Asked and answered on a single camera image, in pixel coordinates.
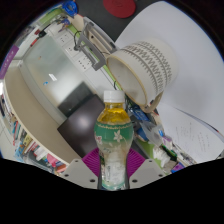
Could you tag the flat round red coaster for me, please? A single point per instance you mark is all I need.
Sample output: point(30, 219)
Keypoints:
point(119, 7)

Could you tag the small blue device box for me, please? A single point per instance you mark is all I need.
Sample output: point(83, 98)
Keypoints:
point(139, 114)

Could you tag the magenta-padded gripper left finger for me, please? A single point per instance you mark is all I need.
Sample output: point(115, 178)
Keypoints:
point(90, 161)

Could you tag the cream patterned mug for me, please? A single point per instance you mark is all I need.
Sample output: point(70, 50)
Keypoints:
point(150, 66)

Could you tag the white wall socket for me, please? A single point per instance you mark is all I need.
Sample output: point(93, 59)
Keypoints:
point(64, 37)
point(72, 49)
point(84, 62)

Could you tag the white paper with writing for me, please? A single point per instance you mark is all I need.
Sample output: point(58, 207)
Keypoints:
point(190, 136)

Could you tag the black desk mat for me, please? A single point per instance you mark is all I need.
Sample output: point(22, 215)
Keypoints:
point(90, 11)

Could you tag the green-labelled clear drink bottle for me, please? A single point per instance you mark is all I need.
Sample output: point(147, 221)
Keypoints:
point(113, 136)

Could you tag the black computer monitor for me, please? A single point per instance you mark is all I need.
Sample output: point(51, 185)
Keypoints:
point(81, 130)

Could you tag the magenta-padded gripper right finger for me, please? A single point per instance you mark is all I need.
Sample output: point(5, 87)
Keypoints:
point(136, 161)

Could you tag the large blank white paper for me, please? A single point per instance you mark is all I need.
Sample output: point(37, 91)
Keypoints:
point(196, 50)

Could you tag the grey metal laptop stand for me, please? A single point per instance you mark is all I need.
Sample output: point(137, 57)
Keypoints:
point(95, 45)

